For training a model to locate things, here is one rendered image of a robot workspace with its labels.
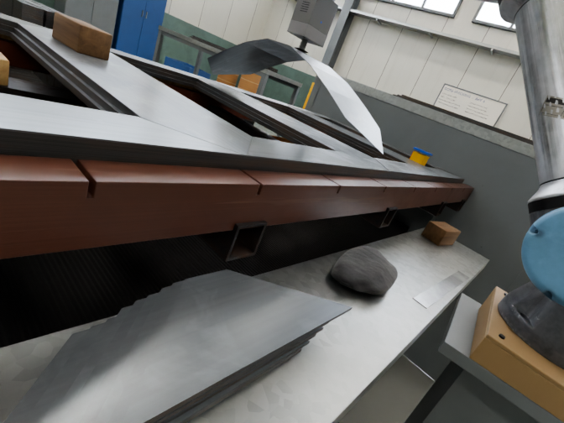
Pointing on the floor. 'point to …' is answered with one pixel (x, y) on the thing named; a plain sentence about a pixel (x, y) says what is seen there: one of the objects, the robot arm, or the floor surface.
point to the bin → (184, 66)
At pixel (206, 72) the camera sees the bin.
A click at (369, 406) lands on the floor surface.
